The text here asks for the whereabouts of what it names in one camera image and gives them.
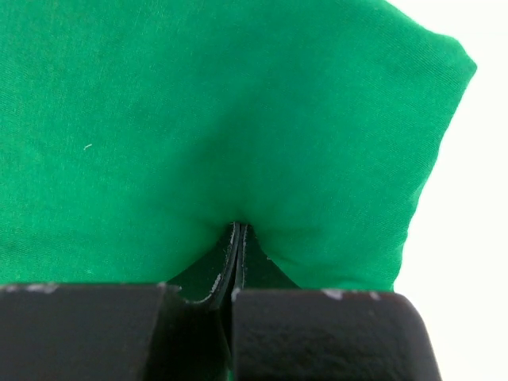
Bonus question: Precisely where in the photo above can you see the green t-shirt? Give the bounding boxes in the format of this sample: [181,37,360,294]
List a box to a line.
[1,1,477,291]

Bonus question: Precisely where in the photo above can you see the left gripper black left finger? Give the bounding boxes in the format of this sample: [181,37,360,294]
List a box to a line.
[1,224,241,380]

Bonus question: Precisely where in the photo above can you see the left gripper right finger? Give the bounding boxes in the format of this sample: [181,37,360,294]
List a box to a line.
[230,225,441,380]

